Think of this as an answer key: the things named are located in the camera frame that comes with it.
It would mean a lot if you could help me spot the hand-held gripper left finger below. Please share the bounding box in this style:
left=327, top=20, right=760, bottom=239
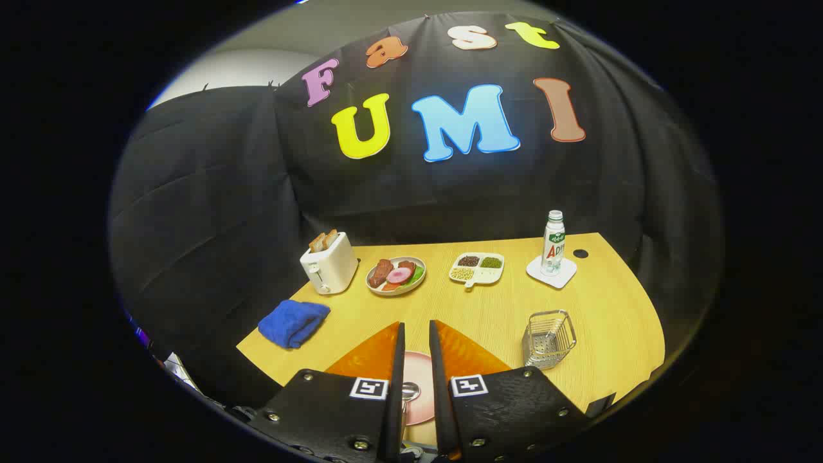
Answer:
left=248, top=322, right=406, bottom=463

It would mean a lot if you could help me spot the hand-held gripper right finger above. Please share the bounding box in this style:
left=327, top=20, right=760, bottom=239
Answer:
left=429, top=320, right=590, bottom=463

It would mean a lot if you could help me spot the pink round plate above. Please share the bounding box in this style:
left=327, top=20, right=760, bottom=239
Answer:
left=402, top=350, right=438, bottom=426

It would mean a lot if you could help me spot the blue folded cloth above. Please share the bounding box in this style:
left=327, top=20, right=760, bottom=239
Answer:
left=258, top=300, right=331, bottom=350

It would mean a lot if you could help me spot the white divided tray of beans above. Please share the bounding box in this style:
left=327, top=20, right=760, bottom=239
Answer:
left=448, top=252, right=505, bottom=289

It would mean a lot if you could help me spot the round plate of toy food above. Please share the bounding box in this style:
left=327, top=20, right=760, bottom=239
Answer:
left=365, top=257, right=427, bottom=296

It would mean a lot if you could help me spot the white toaster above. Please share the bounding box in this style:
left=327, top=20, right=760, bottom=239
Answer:
left=300, top=232, right=359, bottom=295

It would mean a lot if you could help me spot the white square coaster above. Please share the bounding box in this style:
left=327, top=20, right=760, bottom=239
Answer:
left=526, top=255, right=577, bottom=289

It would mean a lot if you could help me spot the white green drink bottle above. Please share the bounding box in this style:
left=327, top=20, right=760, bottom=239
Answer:
left=541, top=210, right=566, bottom=276

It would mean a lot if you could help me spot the white sheet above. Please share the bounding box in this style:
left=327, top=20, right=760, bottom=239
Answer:
left=163, top=352, right=201, bottom=392

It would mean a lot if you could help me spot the metal wire basket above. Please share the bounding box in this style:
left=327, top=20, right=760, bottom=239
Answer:
left=521, top=309, right=577, bottom=370

